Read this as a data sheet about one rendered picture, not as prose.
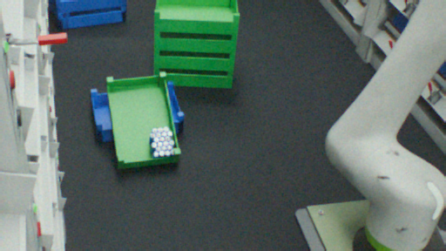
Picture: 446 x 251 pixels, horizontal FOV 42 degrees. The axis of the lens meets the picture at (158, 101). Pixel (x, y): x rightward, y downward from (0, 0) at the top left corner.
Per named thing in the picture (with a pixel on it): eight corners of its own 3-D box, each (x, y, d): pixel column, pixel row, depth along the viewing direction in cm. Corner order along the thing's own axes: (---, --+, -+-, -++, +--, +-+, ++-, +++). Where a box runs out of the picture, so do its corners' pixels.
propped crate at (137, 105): (178, 162, 192) (180, 153, 185) (117, 169, 189) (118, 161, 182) (163, 82, 205) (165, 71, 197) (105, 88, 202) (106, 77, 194)
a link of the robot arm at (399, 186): (387, 197, 134) (409, 136, 122) (438, 247, 123) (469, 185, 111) (342, 216, 129) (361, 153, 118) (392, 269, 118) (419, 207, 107)
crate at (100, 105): (172, 98, 219) (172, 80, 214) (183, 132, 203) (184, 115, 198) (91, 105, 214) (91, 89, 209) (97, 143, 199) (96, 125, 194)
